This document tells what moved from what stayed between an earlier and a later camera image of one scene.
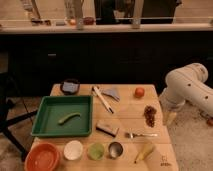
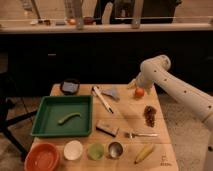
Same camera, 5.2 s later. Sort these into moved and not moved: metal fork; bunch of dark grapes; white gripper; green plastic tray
Moved: white gripper
Not moved: green plastic tray; bunch of dark grapes; metal fork
